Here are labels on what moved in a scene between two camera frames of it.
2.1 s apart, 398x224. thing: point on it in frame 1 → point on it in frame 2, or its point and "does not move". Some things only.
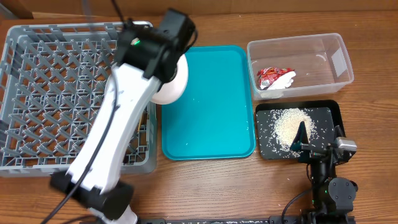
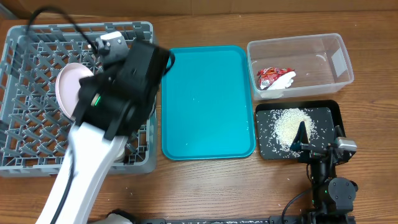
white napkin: (284, 81) does not move
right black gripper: (311, 152) does not move
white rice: (286, 124) does not move
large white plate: (171, 91) → (67, 86)
